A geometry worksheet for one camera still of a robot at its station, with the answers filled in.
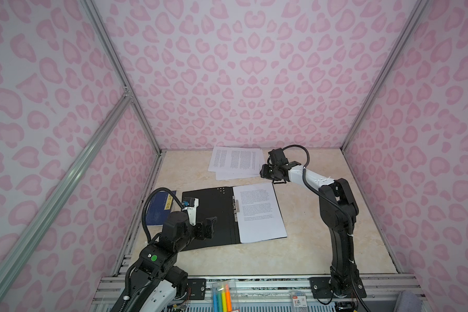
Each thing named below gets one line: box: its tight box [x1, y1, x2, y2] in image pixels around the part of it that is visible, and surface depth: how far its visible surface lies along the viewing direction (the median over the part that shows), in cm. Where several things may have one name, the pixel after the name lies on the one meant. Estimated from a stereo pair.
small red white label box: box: [292, 295, 308, 307], surface depth 70 cm
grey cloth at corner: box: [393, 289, 424, 312], surface depth 69 cm
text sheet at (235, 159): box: [208, 146, 261, 174], surface depth 119 cm
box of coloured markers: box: [210, 278, 237, 312], surface depth 72 cm
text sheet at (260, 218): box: [232, 182, 288, 244], surface depth 95 cm
